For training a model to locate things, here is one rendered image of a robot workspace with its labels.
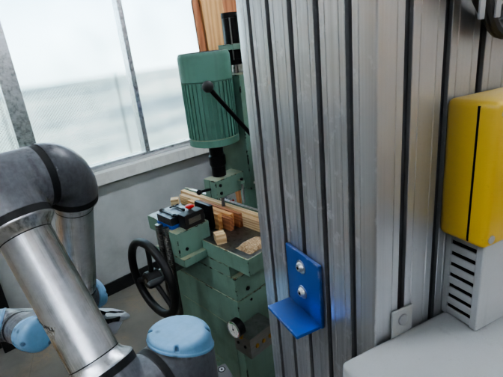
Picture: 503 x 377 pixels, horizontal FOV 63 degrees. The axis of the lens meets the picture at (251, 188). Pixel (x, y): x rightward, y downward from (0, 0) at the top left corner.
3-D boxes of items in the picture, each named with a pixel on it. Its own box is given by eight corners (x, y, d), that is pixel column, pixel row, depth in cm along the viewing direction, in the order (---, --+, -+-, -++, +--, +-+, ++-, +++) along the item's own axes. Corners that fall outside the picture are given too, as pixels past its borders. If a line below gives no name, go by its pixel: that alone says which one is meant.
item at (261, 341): (235, 349, 140) (232, 330, 137) (260, 330, 147) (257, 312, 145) (251, 360, 134) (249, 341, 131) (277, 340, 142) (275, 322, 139)
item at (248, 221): (180, 203, 175) (179, 194, 173) (184, 201, 176) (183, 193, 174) (295, 244, 130) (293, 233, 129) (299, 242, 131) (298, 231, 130)
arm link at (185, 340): (232, 375, 80) (224, 318, 75) (181, 425, 71) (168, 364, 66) (190, 351, 87) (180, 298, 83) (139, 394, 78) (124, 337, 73)
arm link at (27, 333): (63, 301, 92) (45, 296, 99) (12, 330, 84) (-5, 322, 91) (76, 332, 93) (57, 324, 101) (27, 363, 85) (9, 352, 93)
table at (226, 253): (128, 236, 162) (125, 223, 160) (190, 210, 181) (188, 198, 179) (227, 292, 120) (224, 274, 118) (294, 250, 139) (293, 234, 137)
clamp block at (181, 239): (157, 246, 145) (153, 224, 142) (188, 232, 154) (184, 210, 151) (181, 259, 135) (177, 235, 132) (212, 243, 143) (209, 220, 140)
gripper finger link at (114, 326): (125, 330, 120) (95, 332, 113) (130, 311, 120) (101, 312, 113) (129, 335, 118) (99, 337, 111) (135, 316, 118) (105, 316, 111)
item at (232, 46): (220, 66, 145) (213, 14, 139) (236, 63, 150) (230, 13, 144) (235, 65, 140) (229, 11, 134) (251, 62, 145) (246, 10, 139)
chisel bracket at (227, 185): (206, 200, 152) (203, 178, 149) (233, 188, 160) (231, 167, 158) (218, 204, 147) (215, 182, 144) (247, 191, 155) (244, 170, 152)
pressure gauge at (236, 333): (228, 338, 135) (225, 318, 132) (236, 332, 137) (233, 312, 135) (241, 346, 131) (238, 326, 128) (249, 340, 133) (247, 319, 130)
